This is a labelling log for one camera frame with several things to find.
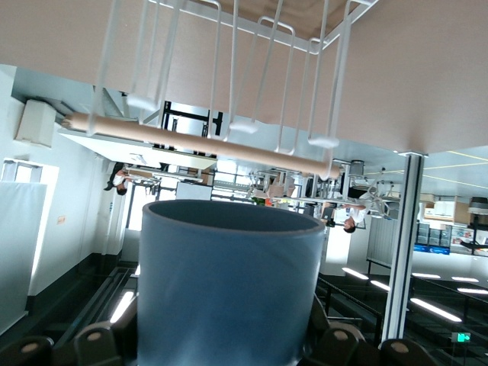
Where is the white background table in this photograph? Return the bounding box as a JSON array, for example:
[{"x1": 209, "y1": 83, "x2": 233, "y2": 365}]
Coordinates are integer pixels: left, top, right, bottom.
[{"x1": 56, "y1": 127, "x2": 218, "y2": 171}]

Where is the white partition panel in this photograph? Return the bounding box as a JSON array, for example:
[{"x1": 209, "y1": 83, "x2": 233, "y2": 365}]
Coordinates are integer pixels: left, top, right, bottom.
[{"x1": 0, "y1": 181, "x2": 49, "y2": 336}]

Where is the white wire cup rack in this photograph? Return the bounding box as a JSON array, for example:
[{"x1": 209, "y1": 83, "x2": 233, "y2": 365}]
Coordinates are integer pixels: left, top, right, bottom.
[{"x1": 60, "y1": 0, "x2": 382, "y2": 181}]

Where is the blue plastic cup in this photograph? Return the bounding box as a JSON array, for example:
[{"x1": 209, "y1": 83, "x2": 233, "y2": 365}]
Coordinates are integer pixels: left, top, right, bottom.
[{"x1": 136, "y1": 198, "x2": 326, "y2": 366}]

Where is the white wall box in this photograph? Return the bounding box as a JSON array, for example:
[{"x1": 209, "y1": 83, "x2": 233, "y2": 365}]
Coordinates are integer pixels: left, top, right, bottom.
[{"x1": 14, "y1": 98, "x2": 59, "y2": 148}]

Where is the white office chair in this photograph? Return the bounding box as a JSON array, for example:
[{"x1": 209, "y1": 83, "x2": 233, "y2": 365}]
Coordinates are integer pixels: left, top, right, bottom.
[{"x1": 364, "y1": 178, "x2": 402, "y2": 221}]

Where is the aluminium frame post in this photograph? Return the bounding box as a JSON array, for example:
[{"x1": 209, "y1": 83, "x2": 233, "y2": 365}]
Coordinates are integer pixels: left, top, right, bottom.
[{"x1": 380, "y1": 151, "x2": 427, "y2": 350}]

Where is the brown table cover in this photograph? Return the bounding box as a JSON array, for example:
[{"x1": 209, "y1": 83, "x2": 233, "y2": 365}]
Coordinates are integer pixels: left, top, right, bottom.
[{"x1": 0, "y1": 0, "x2": 488, "y2": 156}]

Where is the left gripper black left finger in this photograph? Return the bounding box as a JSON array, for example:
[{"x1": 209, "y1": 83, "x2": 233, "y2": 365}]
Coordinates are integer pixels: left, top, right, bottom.
[{"x1": 72, "y1": 296, "x2": 139, "y2": 366}]

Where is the shelf with storage bins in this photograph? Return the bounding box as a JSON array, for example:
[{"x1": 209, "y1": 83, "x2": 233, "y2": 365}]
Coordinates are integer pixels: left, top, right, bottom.
[{"x1": 415, "y1": 194, "x2": 488, "y2": 256}]

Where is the ceiling light strip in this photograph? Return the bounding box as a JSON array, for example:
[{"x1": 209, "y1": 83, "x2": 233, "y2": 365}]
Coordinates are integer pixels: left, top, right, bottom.
[
  {"x1": 409, "y1": 297, "x2": 463, "y2": 323},
  {"x1": 342, "y1": 266, "x2": 370, "y2": 281},
  {"x1": 109, "y1": 290, "x2": 135, "y2": 325}
]

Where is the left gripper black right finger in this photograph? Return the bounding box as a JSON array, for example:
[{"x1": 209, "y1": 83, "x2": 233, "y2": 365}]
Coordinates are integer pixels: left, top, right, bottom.
[{"x1": 303, "y1": 292, "x2": 369, "y2": 366}]

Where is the person in white shirt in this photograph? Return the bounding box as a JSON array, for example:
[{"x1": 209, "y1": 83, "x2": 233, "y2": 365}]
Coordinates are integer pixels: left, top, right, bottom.
[
  {"x1": 103, "y1": 161, "x2": 130, "y2": 197},
  {"x1": 340, "y1": 203, "x2": 370, "y2": 234}
]

